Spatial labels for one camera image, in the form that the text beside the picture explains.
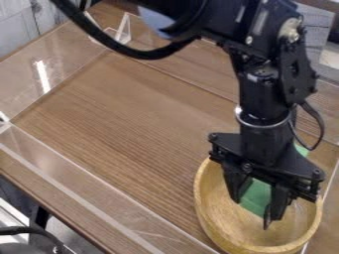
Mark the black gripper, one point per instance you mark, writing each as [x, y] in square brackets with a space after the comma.
[261, 153]

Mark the green rectangular block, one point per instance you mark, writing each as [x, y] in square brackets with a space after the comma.
[257, 199]

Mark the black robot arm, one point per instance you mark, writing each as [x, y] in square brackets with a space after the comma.
[262, 34]

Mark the brown wooden bowl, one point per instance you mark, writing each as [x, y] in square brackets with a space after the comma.
[238, 233]

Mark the black table leg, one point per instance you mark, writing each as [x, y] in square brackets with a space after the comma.
[42, 217]

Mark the clear acrylic front wall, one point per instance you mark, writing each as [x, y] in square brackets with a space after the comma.
[117, 223]

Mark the clear acrylic corner bracket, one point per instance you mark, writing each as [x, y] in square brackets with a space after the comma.
[122, 33]

